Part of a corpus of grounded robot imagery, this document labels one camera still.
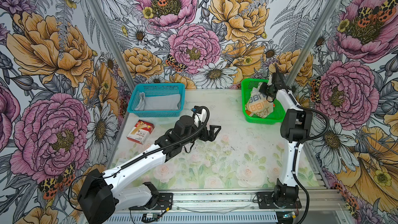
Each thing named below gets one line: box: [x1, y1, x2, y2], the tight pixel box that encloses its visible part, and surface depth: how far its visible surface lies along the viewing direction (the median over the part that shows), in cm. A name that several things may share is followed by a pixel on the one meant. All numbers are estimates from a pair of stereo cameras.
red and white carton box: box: [126, 119, 155, 145], surface depth 96 cm
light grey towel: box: [134, 91, 181, 111], surface depth 111 cm
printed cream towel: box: [245, 81, 274, 119], surface depth 105 cm
